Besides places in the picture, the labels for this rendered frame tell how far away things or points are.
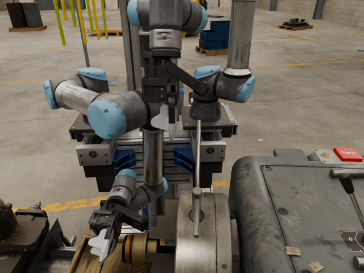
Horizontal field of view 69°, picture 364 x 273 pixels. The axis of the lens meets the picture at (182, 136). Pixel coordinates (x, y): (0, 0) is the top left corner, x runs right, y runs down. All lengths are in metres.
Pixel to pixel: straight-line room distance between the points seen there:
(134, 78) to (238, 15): 0.59
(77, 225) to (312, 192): 1.99
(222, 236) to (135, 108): 0.42
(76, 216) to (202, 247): 1.95
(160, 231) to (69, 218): 1.80
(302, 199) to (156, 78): 0.45
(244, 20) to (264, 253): 0.77
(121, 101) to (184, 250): 0.43
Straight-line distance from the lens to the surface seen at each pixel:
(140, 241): 0.76
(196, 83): 0.62
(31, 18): 12.95
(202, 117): 1.20
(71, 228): 2.42
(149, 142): 0.92
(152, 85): 0.61
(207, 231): 0.64
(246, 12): 1.05
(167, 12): 0.62
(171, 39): 0.62
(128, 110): 0.77
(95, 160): 1.19
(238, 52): 1.07
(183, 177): 1.37
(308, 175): 0.81
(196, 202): 0.59
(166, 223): 0.75
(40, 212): 1.16
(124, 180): 0.96
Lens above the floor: 1.71
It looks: 30 degrees down
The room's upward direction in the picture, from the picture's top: straight up
